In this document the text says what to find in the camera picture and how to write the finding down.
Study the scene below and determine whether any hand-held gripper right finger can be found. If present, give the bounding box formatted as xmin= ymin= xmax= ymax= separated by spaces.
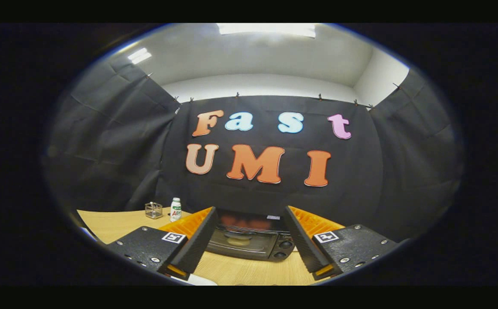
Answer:
xmin=284 ymin=206 xmax=399 ymax=280

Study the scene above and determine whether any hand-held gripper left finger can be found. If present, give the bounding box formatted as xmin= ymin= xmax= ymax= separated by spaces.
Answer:
xmin=107 ymin=207 xmax=218 ymax=277

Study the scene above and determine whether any black toaster oven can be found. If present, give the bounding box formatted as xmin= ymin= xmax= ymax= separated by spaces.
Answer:
xmin=206 ymin=209 xmax=296 ymax=261

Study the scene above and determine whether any white plate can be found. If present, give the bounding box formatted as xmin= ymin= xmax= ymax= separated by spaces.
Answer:
xmin=172 ymin=274 xmax=217 ymax=286

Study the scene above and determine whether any white drink bottle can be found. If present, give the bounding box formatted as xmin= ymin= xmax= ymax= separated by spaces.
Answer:
xmin=170 ymin=197 xmax=183 ymax=223

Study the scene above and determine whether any small ceiling light panel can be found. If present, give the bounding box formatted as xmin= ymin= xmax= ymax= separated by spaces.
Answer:
xmin=127 ymin=47 xmax=152 ymax=65

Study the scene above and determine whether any wire mesh utensil holder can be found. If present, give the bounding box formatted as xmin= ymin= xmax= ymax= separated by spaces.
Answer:
xmin=145 ymin=201 xmax=164 ymax=220

